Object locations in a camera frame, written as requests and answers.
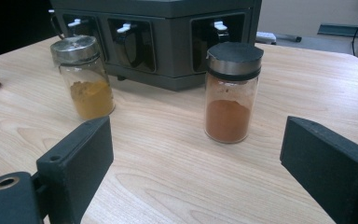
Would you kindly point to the white power strip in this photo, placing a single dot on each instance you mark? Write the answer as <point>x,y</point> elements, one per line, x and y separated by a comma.
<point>265,37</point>

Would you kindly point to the grey wall plate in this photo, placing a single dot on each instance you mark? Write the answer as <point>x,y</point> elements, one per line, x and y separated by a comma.
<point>338,30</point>

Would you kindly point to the silver lid glass spice jar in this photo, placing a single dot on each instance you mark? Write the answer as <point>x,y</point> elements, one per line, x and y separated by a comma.
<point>90,99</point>

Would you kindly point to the black lid glass spice jar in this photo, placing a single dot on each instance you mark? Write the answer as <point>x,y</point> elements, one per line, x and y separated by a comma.
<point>227,121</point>

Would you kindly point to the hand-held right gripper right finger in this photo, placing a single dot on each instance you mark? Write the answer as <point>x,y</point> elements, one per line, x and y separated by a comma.
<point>329,168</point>

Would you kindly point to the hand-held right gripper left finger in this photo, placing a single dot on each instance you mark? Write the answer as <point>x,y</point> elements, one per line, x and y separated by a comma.
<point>74,168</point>

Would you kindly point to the dark grey spice rack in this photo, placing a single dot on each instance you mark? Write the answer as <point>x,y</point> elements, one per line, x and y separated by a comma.
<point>167,46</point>

